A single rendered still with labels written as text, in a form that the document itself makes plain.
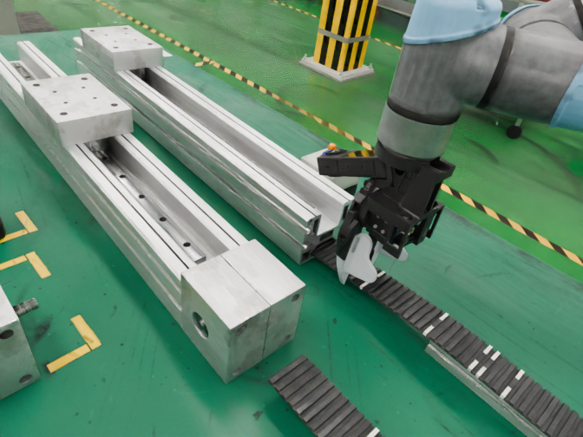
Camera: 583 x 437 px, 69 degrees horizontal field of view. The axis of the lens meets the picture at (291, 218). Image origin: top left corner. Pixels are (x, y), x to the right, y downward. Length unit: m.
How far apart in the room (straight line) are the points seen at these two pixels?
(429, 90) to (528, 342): 0.38
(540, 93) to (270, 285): 0.31
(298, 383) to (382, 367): 0.12
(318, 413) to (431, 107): 0.31
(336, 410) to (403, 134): 0.28
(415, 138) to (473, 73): 0.08
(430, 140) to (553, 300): 0.38
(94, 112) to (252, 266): 0.37
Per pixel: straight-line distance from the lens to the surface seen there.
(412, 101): 0.44
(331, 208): 0.64
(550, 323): 0.71
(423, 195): 0.48
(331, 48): 3.86
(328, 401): 0.46
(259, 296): 0.45
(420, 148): 0.46
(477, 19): 0.42
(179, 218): 0.61
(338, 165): 0.54
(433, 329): 0.56
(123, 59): 0.99
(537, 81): 0.44
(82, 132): 0.71
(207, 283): 0.45
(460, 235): 0.79
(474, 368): 0.55
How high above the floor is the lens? 1.21
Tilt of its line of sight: 37 degrees down
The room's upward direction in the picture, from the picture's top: 10 degrees clockwise
